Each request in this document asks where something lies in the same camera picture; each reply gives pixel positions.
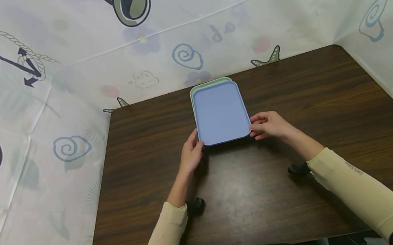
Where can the person's right thumb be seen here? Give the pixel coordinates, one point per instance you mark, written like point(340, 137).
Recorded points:
point(259, 117)

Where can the person's left hand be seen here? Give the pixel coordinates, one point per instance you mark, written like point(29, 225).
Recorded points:
point(190, 156)

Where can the person's right forearm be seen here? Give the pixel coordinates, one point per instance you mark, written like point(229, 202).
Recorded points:
point(359, 188)

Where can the person's right fingers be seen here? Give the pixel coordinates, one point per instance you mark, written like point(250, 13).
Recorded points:
point(258, 130)

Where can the green plastic tray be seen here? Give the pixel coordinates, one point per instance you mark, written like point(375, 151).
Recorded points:
point(206, 83)

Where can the blue plastic tray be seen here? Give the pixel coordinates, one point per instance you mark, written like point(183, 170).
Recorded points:
point(221, 113)

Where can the person's right hand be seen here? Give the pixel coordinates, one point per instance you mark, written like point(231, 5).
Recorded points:
point(274, 126)

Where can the person's left forearm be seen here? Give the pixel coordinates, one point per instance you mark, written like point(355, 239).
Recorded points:
point(166, 232)

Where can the black wrist band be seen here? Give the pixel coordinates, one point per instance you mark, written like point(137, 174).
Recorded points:
point(299, 169)
point(195, 206)

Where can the person's left fingers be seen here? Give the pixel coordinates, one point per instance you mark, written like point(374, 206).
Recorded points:
point(191, 137)

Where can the person's left thumb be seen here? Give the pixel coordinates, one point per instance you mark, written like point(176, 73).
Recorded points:
point(201, 143)

